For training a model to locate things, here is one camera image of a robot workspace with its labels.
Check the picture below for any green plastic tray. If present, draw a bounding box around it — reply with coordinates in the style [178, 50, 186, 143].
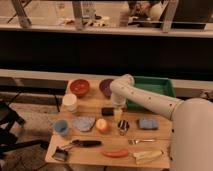
[125, 76, 176, 112]

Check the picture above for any purple bowl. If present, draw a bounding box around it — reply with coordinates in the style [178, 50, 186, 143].
[99, 79, 112, 98]

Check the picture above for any blue sponge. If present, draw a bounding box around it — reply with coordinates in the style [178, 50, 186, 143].
[138, 118, 158, 130]

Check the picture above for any black eraser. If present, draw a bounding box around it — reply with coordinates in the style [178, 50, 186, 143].
[101, 107, 114, 116]

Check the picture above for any peach fruit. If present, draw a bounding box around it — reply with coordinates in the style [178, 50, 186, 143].
[96, 119, 109, 133]

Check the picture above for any white cup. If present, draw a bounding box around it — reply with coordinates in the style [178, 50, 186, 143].
[62, 93, 77, 112]

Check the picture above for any metal cup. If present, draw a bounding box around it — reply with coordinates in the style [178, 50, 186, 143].
[117, 120, 130, 135]

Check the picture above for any orange carrot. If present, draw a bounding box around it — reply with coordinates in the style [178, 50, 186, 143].
[101, 149, 129, 158]

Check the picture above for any black chair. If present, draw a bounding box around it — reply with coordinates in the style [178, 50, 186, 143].
[0, 99, 50, 159]

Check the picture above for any metal fork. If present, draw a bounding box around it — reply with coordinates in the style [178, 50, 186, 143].
[128, 139, 156, 145]

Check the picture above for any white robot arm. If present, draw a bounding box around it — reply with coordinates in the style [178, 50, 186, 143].
[110, 74, 213, 171]

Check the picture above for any black-handled peeler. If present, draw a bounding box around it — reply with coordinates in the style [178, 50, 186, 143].
[60, 139, 102, 149]

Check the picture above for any red bowl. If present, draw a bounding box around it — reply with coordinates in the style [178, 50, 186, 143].
[70, 79, 90, 98]

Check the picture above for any blue cup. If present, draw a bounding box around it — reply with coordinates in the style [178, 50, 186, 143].
[53, 120, 69, 136]

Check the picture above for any blue-grey cloth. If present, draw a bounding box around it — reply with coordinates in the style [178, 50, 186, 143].
[73, 116, 96, 132]

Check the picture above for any person in background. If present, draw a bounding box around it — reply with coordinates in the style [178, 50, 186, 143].
[119, 0, 163, 28]

